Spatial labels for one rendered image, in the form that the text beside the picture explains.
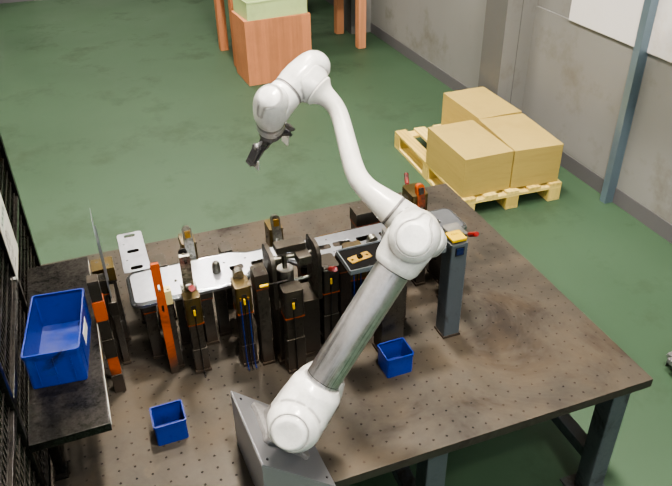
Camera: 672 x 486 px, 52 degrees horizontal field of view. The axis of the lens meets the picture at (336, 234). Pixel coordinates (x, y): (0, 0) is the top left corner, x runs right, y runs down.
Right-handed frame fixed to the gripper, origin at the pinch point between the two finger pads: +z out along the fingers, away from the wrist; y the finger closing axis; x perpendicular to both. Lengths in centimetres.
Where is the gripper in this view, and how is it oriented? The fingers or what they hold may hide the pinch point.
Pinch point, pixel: (270, 153)
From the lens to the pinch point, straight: 235.8
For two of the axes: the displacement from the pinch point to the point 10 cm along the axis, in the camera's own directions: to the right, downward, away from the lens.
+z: -0.9, 2.9, 9.5
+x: -7.0, -7.0, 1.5
